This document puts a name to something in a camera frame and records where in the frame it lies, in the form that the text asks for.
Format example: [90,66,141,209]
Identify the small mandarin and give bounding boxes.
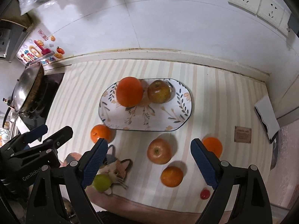
[90,124,112,143]

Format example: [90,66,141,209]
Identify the small red cherry tomato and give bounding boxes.
[200,188,211,200]

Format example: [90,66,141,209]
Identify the dark small orange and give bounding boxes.
[160,166,184,188]

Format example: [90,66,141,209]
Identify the brown apple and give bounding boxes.
[147,138,173,165]
[147,80,172,104]

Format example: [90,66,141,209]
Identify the large orange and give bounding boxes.
[115,77,143,107]

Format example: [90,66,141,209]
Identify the black gas stove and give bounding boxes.
[19,73,64,130]

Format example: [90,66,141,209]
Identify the striped cat tablecloth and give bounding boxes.
[47,60,272,213]

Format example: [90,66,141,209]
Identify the steel wok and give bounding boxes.
[2,62,44,127]

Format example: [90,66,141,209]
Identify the oval floral ceramic plate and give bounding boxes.
[98,78,192,132]

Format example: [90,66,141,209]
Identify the white paper on black device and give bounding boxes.
[254,95,280,144]

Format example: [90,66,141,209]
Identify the black range hood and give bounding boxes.
[1,13,34,63]

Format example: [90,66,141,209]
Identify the black plug adapter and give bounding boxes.
[288,14,299,36]

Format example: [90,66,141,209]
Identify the colourful wall stickers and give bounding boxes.
[16,28,66,65]

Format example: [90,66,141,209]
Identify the white wall socket right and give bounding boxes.
[257,0,284,28]

